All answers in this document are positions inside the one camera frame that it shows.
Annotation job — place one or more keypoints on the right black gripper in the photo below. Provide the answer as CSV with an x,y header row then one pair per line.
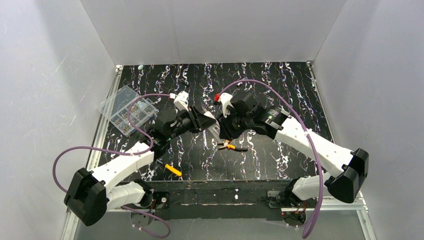
x,y
230,124

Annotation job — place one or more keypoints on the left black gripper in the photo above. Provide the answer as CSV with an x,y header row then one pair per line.
x,y
195,118

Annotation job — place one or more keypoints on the yellow black pliers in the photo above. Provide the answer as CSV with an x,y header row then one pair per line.
x,y
232,145

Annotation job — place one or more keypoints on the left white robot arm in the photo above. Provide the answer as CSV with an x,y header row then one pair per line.
x,y
94,192

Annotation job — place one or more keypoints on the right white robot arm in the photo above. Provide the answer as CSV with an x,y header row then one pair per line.
x,y
346,170

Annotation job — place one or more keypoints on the thin black rod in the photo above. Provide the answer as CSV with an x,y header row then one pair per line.
x,y
184,83

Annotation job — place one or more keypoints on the clear plastic screw box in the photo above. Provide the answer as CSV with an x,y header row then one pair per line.
x,y
122,110

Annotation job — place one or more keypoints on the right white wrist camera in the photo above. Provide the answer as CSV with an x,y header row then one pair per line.
x,y
224,100

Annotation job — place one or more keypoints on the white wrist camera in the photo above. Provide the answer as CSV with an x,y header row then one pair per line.
x,y
224,100
180,100

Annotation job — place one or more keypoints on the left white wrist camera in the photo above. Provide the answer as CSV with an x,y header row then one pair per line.
x,y
180,100

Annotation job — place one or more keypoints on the yellow handle screwdriver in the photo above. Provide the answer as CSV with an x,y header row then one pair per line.
x,y
173,170

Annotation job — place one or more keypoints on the aluminium frame rail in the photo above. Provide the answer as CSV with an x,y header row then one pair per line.
x,y
341,171

